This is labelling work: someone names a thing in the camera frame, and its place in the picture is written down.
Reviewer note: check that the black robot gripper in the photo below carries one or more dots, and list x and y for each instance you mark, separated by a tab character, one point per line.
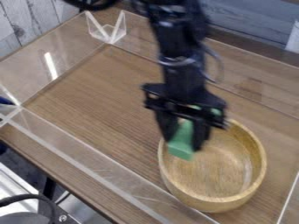
181	91

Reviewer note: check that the green rectangular block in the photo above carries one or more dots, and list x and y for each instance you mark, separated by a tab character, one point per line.
180	144

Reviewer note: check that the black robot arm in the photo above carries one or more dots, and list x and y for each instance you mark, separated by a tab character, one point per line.
179	26

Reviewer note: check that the brown wooden bowl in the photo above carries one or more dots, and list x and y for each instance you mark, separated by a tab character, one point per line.
220	178

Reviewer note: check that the black metal stand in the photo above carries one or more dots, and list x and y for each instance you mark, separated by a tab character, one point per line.
49	205

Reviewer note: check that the clear acrylic front wall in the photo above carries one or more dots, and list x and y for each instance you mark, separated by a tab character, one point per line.
113	190

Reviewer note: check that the clear acrylic corner bracket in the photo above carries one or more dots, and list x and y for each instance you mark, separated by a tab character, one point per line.
107	33

